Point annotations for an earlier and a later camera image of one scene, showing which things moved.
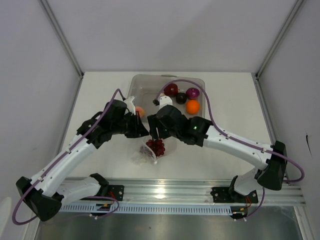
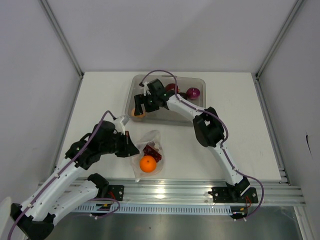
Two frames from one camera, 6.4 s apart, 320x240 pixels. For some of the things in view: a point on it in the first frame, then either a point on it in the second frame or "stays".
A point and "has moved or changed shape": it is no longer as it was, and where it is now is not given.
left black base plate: (116, 192) stays
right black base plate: (223, 195) stays
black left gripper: (139, 129) -> (129, 149)
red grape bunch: (157, 146) -> (148, 151)
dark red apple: (171, 89) stays
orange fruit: (192, 106) has moved or changed shape
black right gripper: (153, 122) -> (139, 100)
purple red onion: (192, 93) stays
